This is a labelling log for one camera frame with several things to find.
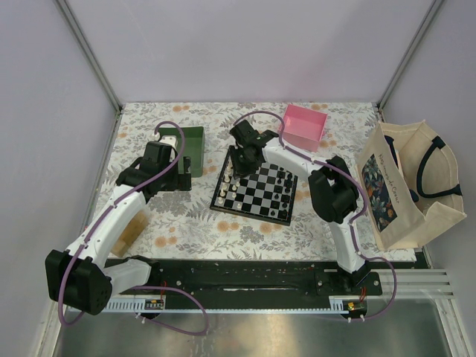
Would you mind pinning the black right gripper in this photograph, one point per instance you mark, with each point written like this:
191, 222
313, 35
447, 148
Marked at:
239, 171

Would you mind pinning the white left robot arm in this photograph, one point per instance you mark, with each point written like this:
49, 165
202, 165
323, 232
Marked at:
78, 276

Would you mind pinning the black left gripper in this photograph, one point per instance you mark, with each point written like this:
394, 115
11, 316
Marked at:
180, 182

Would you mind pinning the green plastic tray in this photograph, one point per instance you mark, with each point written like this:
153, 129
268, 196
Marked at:
194, 145

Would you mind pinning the pink plastic tray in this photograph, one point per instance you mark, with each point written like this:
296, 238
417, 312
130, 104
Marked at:
304, 127

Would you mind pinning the cream canvas tote bag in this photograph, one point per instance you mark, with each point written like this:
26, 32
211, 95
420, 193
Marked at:
410, 177

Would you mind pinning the black white chess board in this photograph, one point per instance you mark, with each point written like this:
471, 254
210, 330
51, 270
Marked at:
267, 195

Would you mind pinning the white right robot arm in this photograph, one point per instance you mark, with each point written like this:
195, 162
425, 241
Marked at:
332, 189

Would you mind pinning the floral table cloth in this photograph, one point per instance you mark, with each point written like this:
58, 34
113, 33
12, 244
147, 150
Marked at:
181, 224

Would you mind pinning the brown cardboard box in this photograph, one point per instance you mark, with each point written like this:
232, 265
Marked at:
131, 232

